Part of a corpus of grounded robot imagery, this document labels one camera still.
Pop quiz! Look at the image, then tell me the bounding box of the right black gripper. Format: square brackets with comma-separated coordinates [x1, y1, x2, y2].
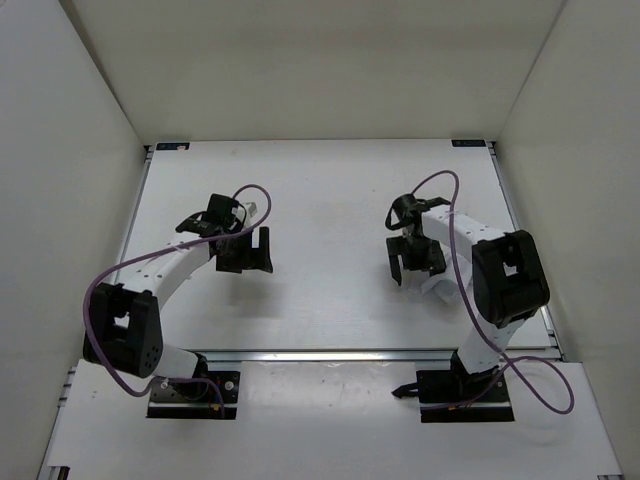
[389, 234, 445, 283]

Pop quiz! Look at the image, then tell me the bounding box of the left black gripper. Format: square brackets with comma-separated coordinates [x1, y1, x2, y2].
[217, 223, 273, 273]

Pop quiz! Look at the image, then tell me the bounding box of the white skirt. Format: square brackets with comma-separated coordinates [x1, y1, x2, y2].
[420, 253, 472, 305]

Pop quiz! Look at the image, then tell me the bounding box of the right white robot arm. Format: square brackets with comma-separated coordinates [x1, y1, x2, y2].
[385, 205, 550, 401]

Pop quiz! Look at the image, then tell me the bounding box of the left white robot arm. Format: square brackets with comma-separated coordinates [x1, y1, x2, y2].
[83, 218, 273, 400]

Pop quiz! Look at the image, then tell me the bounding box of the left corner label sticker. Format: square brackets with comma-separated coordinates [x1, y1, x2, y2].
[155, 142, 190, 151]

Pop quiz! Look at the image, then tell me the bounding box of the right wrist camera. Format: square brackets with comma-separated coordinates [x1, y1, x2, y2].
[385, 194, 450, 231]

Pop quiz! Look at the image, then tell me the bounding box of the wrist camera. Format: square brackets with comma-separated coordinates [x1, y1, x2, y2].
[385, 194, 450, 231]
[175, 194, 257, 238]

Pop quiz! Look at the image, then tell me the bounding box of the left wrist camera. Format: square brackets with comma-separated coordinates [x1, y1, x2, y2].
[175, 194, 257, 238]

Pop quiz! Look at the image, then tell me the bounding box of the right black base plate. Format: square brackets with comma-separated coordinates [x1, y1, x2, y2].
[391, 370, 515, 424]

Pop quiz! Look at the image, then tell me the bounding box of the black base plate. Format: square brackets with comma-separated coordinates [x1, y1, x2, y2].
[391, 370, 515, 424]
[146, 370, 241, 420]

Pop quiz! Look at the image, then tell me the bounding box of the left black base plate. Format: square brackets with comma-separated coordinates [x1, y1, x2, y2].
[146, 370, 241, 420]

